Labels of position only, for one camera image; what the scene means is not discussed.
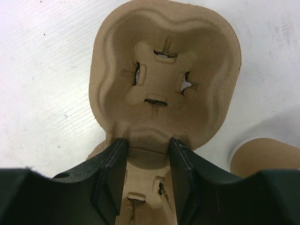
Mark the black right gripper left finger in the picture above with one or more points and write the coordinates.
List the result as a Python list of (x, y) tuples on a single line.
[(87, 194)]

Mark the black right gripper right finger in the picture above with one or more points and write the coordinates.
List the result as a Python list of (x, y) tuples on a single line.
[(205, 194)]

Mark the stack of paper cups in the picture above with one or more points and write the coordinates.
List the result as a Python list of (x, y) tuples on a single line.
[(255, 154)]

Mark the brown pulp cup carrier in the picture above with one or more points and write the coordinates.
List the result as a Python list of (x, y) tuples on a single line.
[(160, 70)]

